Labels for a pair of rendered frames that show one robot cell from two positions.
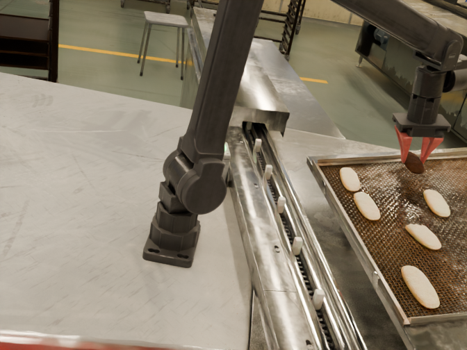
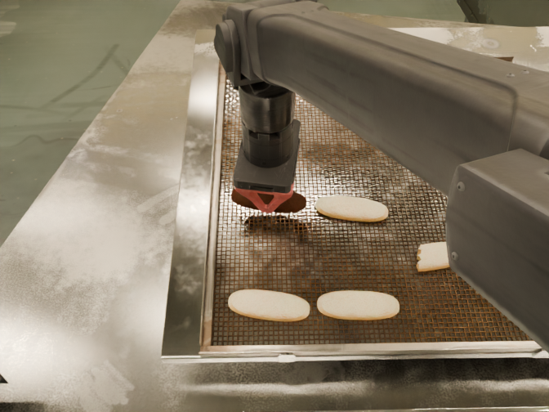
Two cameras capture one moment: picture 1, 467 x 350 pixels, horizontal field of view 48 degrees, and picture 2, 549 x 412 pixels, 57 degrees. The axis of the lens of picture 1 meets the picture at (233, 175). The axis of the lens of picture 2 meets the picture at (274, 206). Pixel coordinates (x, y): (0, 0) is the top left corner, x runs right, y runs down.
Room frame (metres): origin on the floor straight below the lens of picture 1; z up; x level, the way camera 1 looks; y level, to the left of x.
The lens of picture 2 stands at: (0.94, 0.09, 1.43)
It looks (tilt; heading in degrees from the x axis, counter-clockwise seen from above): 46 degrees down; 282
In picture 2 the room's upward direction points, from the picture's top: straight up
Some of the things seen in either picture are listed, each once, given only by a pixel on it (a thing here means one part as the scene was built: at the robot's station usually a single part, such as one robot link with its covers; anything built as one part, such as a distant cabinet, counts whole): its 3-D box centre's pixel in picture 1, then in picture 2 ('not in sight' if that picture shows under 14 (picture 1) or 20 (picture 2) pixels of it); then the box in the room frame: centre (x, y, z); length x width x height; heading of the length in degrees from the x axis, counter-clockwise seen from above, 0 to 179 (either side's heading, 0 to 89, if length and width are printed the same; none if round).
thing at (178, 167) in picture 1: (191, 185); not in sight; (0.78, 0.07, 0.94); 0.09 x 0.05 x 0.10; 122
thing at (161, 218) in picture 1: (175, 225); not in sight; (0.77, 0.08, 0.86); 0.12 x 0.09 x 0.08; 1
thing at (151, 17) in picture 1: (162, 45); not in sight; (4.31, 0.79, 0.23); 0.36 x 0.36 x 0.46; 18
